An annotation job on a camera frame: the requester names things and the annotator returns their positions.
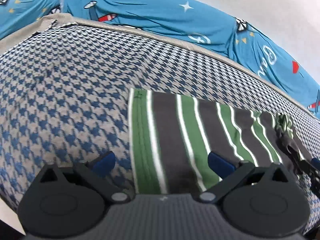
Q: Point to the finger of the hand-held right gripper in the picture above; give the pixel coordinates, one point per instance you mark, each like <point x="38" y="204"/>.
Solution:
<point x="316" y="188"/>
<point x="311" y="167"/>

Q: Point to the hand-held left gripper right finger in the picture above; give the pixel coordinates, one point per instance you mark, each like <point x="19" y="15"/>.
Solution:
<point x="220" y="165"/>

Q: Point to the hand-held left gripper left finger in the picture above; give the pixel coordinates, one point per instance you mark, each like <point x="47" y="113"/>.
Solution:
<point x="103" y="164"/>

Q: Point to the green grey striped shirt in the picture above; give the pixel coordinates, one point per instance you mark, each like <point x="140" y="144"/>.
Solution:
<point x="175" y="142"/>

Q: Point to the blue beige houndstooth mat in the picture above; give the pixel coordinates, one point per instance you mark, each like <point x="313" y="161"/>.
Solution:
<point x="62" y="92"/>

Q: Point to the blue printed bedsheet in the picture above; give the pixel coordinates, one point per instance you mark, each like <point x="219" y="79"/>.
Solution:
<point x="162" y="12"/>

